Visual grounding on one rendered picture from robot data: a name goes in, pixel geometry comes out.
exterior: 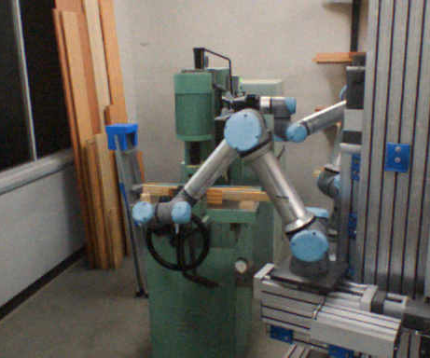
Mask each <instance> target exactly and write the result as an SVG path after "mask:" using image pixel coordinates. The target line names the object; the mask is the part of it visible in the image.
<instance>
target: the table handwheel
mask: <svg viewBox="0 0 430 358"><path fill-rule="evenodd" d="M190 220H191V221H193V222H194V223H195V224H196V225H197V227H196V228H194V229H191V230H190V231H189V232H187V227H183V231H181V232H177V234H176V237H169V236H167V235H165V236H166V237H168V238H170V239H169V243H170V245H171V246H172V247H173V248H176V254H177V265H176V264H173V263H169V262H167V261H166V260H164V259H162V258H161V257H160V255H158V253H157V252H156V250H155V248H154V246H153V243H152V228H151V227H147V229H146V246H147V250H148V251H149V253H150V254H151V255H152V257H153V259H155V260H156V262H157V263H160V265H161V266H163V267H164V268H167V269H170V270H172V271H189V270H191V269H194V268H197V267H198V265H200V264H201V263H202V262H203V260H204V259H206V256H207V255H208V252H209V250H210V236H209V233H208V230H207V229H206V226H205V225H204V223H203V222H202V221H201V220H200V218H199V217H198V216H196V215H195V214H194V213H191V217H190ZM198 230H200V231H201V234H202V238H203V246H202V252H201V254H200V255H199V257H198V259H196V260H194V262H192V263H189V264H185V265H181V256H180V247H181V246H182V245H183V243H184V242H185V241H186V238H187V237H188V236H189V235H191V234H194V233H195V232H197V231H198Z"/></svg>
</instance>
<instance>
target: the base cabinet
mask: <svg viewBox="0 0 430 358"><path fill-rule="evenodd" d="M153 246H154V248H155V250H156V252H157V253H158V255H160V257H161V258H162V259H164V260H166V261H167V262H169V263H173V264H176V265H177V254H176V248H173V247H172V246H171V245H169V244H156V243H153ZM240 257H244V258H245V259H247V260H248V261H253V224H245V226H244V230H243V232H242V234H241V236H240V238H239V240H238V242H237V244H236V247H235V249H227V248H215V247H210V250H209V252H208V255H207V256H206V259H204V260H203V262H202V263H201V264H200V265H198V267H197V272H198V275H201V276H204V277H206V278H208V279H210V280H214V281H216V282H219V283H222V284H223V289H221V288H216V287H215V290H214V291H213V290H211V289H210V288H206V287H204V286H202V285H200V284H197V283H194V282H192V281H190V280H186V278H185V277H183V276H182V274H181V271H172V270H170V269H168V268H164V267H163V266H161V265H160V263H157V262H156V260H155V259H153V257H152V255H151V254H150V253H149V251H148V250H147V246H146V268H147V293H148V307H149V319H150V331H151V344H152V358H243V353H244V347H245V344H246V341H247V339H248V333H249V330H250V326H251V323H252V321H253V284H252V286H251V288H247V287H238V286H234V272H233V271H234V269H235V267H234V263H235V262H236V259H238V258H240Z"/></svg>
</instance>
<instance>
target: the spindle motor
mask: <svg viewBox="0 0 430 358"><path fill-rule="evenodd" d="M173 91H174V93H175V95H174V108H175V126H176V139H177V140H179V141H182V142H203V141H206V140H210V139H211V138H213V117H212V79H211V73H178V74H174V75H173Z"/></svg>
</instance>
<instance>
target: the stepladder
mask: <svg viewBox="0 0 430 358"><path fill-rule="evenodd" d="M137 130H138V124H124V123H117V124H114V125H108V126H105V133H107V142H108V150H115V154H116V159H117V164H118V178H119V184H118V185H119V187H120V189H121V192H122V202H123V208H124V213H125V217H126V222H127V231H128V237H129V242H130V246H131V256H132V265H133V270H134V275H135V285H136V290H137V292H135V296H142V295H143V294H144V293H145V297H146V298H148V293H147V268H146V243H145V230H144V225H141V224H139V223H138V222H137V221H135V220H134V218H133V217H131V204H133V203H135V201H136V200H139V198H141V194H144V188H143V185H144V184H143V181H142V177H141V173H140V170H139V162H138V158H137V153H138V149H135V146H136V145H137V133H136V131H137ZM127 155H128V160H129V164H130V169H131V173H130V169H129V165H128V161H127ZM131 178H132V180H131ZM133 191H134V193H133ZM135 246H136V249H135ZM136 251H137V253H136ZM137 255H138V258H139V259H137ZM138 262H139V263H138ZM139 266H140V270H141V273H142V277H143V282H144V288H142V284H141V279H140V273H139ZM144 289H145V291H144Z"/></svg>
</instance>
